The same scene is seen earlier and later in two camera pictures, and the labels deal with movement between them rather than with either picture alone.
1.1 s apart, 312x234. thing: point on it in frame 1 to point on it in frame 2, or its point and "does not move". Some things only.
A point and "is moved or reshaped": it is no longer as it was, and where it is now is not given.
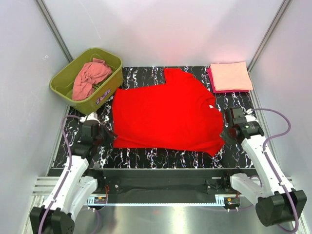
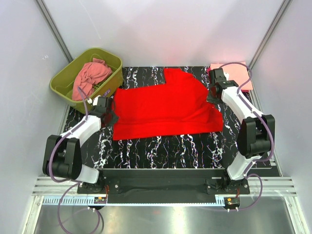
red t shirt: x=181 y=114 is moved or reshaped
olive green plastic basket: x=62 y=84 does not move
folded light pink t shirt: x=231 y=76 does not move
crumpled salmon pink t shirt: x=90 y=74 does not move
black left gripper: x=103 y=133 to x=111 y=116
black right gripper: x=229 y=135 to x=212 y=96
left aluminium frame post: x=43 y=8 does not move
